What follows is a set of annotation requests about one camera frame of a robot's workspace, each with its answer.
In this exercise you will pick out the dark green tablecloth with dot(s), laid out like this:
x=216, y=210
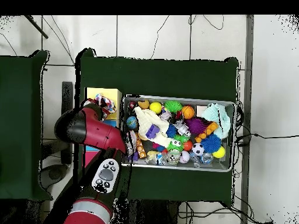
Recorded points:
x=163, y=77
x=21, y=116

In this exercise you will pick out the purple spiky ball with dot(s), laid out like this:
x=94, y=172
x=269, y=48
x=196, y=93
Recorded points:
x=195, y=126

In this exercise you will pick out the cream knitted cloth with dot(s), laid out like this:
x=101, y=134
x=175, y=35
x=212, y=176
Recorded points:
x=147, y=119

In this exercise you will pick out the blue globe ball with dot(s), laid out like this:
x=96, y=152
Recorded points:
x=132, y=122

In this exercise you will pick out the colourful dotted cloth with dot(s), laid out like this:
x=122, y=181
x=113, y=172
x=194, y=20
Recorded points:
x=106, y=102

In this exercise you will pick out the purple toy block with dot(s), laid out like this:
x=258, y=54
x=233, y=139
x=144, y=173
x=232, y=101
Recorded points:
x=152, y=131

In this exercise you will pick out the blue spiky rubber ball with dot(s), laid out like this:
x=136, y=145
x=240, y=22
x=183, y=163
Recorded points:
x=211, y=143

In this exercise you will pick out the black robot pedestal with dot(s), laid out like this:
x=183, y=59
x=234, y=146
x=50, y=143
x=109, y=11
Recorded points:
x=149, y=214

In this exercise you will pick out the wooden box with three holes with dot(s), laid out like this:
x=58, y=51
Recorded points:
x=114, y=93

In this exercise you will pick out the small soccer ball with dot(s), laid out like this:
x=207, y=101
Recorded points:
x=198, y=149

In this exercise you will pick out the smooth yellow ball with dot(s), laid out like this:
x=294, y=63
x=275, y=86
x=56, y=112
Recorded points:
x=155, y=107

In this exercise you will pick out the silver mesh bin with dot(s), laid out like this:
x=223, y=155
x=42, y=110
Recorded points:
x=219, y=164

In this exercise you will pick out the green spiky rubber ball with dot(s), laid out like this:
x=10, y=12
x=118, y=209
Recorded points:
x=172, y=106

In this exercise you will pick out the mint green cloth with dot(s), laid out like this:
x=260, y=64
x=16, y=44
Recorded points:
x=217, y=114

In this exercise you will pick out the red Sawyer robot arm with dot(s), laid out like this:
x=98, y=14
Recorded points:
x=98, y=133

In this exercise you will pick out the orange toy basketball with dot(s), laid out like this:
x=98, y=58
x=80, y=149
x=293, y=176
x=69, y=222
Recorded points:
x=188, y=112

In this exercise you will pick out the dark metal rod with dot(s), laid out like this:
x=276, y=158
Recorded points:
x=37, y=27

